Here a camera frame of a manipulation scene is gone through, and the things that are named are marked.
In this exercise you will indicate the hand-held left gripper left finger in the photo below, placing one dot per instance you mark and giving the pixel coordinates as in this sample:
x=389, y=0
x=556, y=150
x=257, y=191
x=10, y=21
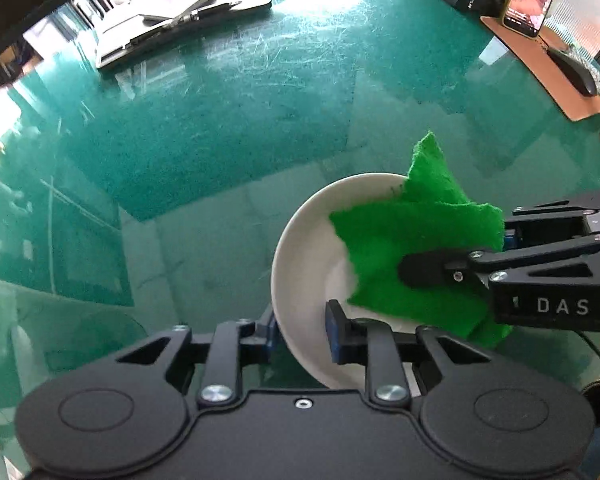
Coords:
x=272, y=332

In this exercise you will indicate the black pen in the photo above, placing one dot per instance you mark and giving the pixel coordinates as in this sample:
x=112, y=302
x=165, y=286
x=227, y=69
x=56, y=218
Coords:
x=215, y=8

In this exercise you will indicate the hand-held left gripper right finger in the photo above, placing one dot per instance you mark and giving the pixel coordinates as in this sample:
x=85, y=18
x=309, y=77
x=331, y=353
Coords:
x=333, y=332

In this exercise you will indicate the green cloth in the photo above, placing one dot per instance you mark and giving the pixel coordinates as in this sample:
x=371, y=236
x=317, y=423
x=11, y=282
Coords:
x=405, y=225

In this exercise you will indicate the white bowl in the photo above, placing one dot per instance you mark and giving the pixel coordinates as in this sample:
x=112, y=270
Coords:
x=310, y=260

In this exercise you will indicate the brown mouse pad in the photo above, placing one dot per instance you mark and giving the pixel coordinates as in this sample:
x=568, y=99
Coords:
x=535, y=60

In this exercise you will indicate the black computer mouse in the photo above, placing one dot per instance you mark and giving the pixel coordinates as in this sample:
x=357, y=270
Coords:
x=575, y=72

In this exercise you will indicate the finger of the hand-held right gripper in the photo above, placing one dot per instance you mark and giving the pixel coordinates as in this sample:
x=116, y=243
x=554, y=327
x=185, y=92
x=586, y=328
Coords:
x=430, y=270
x=511, y=240

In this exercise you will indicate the silver monitor stand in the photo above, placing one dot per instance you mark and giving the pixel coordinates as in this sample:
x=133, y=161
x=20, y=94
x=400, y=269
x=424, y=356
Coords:
x=180, y=0

